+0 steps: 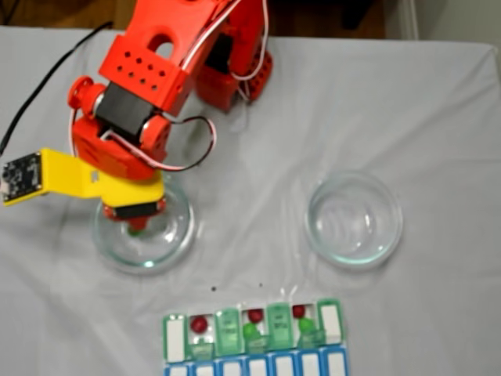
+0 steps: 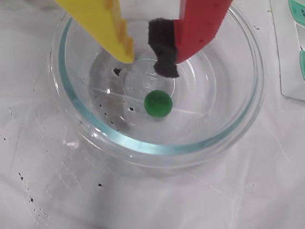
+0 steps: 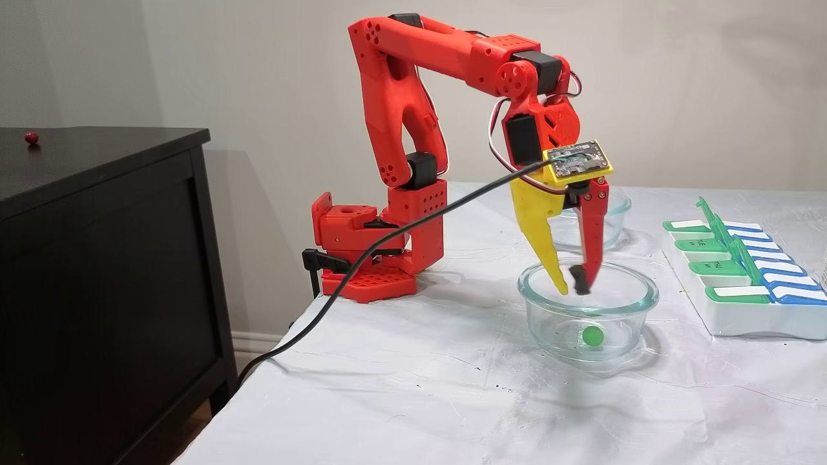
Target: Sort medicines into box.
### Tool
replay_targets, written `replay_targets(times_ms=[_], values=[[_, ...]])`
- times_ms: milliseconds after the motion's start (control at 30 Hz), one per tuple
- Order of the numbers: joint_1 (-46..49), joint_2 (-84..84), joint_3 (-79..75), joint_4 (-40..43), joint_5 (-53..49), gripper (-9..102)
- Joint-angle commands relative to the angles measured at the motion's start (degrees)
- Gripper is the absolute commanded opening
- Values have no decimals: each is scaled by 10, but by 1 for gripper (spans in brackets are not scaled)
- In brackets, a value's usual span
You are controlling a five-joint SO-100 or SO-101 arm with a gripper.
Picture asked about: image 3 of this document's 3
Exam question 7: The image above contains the black cable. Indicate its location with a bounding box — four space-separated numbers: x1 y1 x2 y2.
238 160 551 383

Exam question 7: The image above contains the white table cover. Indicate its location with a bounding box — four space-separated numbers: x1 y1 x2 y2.
171 183 827 465

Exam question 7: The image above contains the small clear glass bowl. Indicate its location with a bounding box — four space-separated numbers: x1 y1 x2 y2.
548 187 632 254

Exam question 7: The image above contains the black table clamp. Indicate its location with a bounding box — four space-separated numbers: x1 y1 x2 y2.
302 248 353 298

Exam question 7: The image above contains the white green blue pill organizer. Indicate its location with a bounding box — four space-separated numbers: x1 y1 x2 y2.
662 197 827 341

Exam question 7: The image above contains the camera board on yellow mount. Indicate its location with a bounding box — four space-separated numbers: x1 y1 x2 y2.
543 140 614 209

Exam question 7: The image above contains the black wooden cabinet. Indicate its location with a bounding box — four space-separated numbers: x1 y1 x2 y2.
0 127 240 465

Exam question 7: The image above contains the large clear glass bowl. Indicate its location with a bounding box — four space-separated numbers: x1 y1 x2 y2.
517 258 660 362

